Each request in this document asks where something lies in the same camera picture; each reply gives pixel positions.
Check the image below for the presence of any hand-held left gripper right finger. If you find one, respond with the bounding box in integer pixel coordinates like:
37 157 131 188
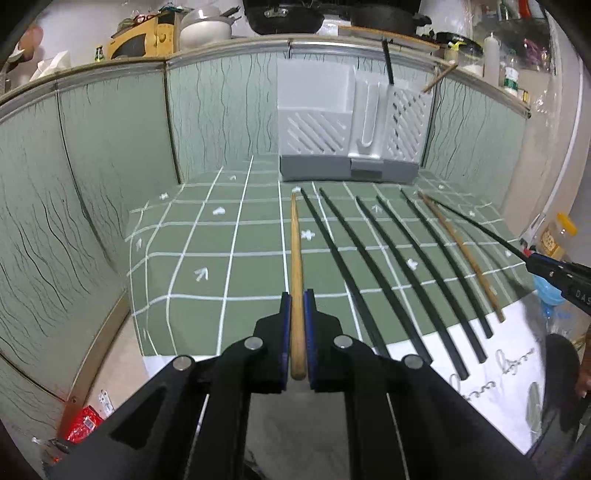
302 290 540 480

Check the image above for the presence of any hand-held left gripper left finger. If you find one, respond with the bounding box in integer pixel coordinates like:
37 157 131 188
46 292 293 480

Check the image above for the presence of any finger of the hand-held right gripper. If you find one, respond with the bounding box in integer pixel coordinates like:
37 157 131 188
525 250 571 292

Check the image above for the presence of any light wooden chopstick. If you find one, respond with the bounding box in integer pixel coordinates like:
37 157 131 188
422 63 459 93
418 192 506 322
290 193 308 380

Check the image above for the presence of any white plastic utensil holder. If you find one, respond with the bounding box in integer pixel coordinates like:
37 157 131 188
276 62 435 182

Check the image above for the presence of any person's right hand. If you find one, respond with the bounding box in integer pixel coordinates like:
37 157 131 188
577 323 591 398

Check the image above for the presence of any plastic jar with yellow lid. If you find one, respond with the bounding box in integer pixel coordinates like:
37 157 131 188
542 213 578 260

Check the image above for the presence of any dark round object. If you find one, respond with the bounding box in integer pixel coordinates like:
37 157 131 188
542 332 584 462

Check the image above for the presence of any green grid mat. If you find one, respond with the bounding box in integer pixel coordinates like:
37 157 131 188
124 154 525 358

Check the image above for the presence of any white cloth with script print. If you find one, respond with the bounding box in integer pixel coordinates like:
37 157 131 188
141 291 550 457

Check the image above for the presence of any white bottle with green label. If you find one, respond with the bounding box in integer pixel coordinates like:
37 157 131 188
503 65 522 96

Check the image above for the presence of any white squeeze bottle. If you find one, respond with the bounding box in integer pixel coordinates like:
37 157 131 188
482 32 502 86

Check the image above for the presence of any clear jar with black lid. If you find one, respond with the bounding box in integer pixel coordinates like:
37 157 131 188
445 32 485 77

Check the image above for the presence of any red snack packet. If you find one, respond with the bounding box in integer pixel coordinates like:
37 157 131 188
65 405 105 444

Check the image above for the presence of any kitchen countertop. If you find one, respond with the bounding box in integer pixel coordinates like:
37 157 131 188
0 34 532 116

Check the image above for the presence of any wooden cutting board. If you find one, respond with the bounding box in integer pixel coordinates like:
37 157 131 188
339 25 441 51

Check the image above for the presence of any black cooking pot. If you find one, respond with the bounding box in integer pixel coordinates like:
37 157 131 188
348 0 432 36

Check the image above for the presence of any white lidded bowl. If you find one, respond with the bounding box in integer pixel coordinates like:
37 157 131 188
179 4 234 51

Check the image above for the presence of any black wok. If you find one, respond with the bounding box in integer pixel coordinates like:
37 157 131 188
242 0 326 36

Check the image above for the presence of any yellow cardboard box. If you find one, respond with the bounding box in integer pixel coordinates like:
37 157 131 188
107 11 182 60

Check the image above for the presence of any white paper box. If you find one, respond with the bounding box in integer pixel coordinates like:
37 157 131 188
30 52 73 82

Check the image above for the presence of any brown round object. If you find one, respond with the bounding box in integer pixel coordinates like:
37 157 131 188
17 25 45 62

